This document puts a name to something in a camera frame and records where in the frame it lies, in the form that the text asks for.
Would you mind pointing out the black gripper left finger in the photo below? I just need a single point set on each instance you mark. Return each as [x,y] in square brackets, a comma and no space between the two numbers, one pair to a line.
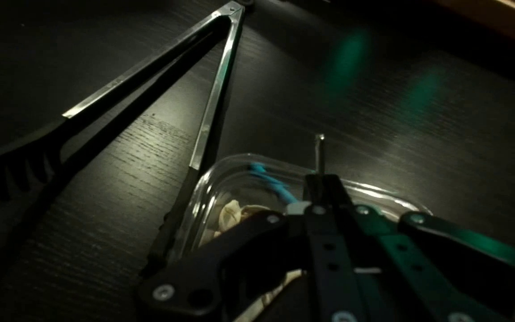
[226,273]

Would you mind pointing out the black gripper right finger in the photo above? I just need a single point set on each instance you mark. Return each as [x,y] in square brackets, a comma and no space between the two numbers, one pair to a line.
[435,270]

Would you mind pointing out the small metal spoon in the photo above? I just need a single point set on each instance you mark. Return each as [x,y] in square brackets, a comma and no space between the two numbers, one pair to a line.
[319,154]

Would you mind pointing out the blue straw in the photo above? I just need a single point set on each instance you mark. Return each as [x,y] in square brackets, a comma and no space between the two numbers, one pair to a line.
[276,184]

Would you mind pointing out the clear tray of white seeds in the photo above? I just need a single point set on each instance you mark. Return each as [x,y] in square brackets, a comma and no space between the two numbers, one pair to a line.
[228,191]

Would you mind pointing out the white paper napkin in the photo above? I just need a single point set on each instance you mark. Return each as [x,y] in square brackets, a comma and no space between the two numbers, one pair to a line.
[267,304]

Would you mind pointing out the metal kitchen tongs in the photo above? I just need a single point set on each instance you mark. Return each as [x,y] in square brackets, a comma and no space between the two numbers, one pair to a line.
[51,155]

